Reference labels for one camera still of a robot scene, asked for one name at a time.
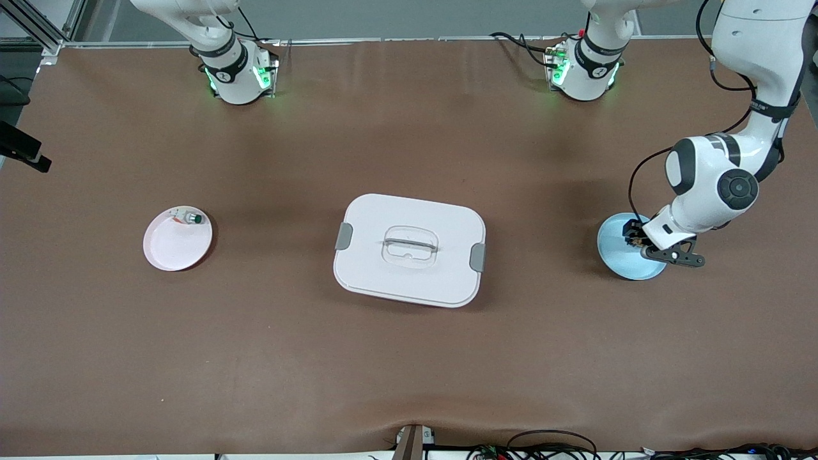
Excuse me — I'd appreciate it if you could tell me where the short black left arm cable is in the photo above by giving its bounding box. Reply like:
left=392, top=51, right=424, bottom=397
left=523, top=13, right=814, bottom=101
left=697, top=0, right=759, bottom=135

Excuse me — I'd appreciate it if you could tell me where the light blue round plate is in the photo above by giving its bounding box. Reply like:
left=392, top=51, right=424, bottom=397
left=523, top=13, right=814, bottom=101
left=597, top=213, right=668, bottom=281

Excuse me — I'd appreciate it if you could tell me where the metal table edge rail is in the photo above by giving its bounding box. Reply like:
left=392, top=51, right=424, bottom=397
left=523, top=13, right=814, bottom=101
left=61, top=35, right=716, bottom=50

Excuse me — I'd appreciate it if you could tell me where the metal table edge bracket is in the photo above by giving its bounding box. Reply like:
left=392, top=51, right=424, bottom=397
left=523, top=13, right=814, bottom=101
left=392, top=424, right=436, bottom=460

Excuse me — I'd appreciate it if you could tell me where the pink round plate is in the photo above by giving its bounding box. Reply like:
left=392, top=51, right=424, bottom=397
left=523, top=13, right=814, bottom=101
left=143, top=206, right=213, bottom=272

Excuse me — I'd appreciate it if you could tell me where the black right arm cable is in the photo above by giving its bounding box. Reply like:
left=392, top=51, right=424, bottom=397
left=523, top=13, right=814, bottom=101
left=0, top=73, right=33, bottom=107

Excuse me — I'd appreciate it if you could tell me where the black looped cable bundle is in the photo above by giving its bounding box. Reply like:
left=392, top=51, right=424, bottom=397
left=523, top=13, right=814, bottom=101
left=467, top=429, right=599, bottom=460

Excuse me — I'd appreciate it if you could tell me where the aluminium frame profile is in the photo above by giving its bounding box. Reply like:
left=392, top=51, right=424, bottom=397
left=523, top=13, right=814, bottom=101
left=0, top=0, right=87, bottom=57

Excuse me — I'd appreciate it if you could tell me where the white lidded storage box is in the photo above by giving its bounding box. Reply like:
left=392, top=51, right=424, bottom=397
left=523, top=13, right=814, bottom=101
left=333, top=194, right=487, bottom=309

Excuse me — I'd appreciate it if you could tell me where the brown table mat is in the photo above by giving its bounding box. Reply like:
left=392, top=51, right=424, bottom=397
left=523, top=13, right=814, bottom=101
left=0, top=37, right=818, bottom=456

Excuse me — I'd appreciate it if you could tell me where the black base cable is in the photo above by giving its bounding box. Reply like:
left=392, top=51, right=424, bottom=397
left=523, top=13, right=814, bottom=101
left=490, top=31, right=560, bottom=70
left=236, top=6, right=282, bottom=45

